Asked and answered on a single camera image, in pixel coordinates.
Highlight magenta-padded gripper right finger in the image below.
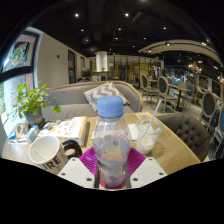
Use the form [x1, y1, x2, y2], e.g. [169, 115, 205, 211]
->
[125, 147, 168, 190]

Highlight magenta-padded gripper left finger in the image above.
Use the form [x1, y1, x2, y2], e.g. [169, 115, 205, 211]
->
[57, 147, 100, 190]

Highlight clear blue-capped water bottle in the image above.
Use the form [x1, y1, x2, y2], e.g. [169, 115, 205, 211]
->
[91, 95, 133, 188]

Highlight clear plastic cup with straw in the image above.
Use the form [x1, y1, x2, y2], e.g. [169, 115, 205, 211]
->
[135, 99, 164, 155]

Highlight printed white brochure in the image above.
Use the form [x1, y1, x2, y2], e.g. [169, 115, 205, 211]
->
[38, 119, 73, 138]

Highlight dark grey tufted chair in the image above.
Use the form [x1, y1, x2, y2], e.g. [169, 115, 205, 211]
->
[155, 112, 212, 163]

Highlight yellow white card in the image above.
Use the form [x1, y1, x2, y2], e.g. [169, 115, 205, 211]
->
[134, 112, 154, 120]

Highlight small blue white box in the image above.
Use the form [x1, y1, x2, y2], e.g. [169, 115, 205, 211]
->
[25, 124, 40, 144]

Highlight brown paper bag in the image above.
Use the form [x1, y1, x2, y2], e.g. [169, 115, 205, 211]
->
[14, 122, 30, 138]

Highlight grey curved sofa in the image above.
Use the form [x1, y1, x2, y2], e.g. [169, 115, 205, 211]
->
[41, 80, 144, 122]

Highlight grey white chevron pillow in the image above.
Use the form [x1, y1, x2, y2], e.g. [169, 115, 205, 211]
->
[83, 82, 130, 113]

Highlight green potted plant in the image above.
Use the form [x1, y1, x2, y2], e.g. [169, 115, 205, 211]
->
[12, 80, 62, 128]

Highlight group of round-backed dining chairs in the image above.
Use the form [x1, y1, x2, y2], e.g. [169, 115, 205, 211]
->
[139, 73, 224, 158]

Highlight person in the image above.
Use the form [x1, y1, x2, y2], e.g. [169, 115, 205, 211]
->
[77, 67, 94, 83]

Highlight large window with stickers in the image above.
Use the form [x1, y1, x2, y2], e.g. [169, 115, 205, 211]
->
[0, 31, 39, 128]

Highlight group of ceiling spotlights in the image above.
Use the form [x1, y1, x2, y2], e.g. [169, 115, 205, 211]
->
[73, 11, 214, 48]

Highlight white mug with black handle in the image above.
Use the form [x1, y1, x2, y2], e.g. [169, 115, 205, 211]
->
[28, 134, 83, 176]

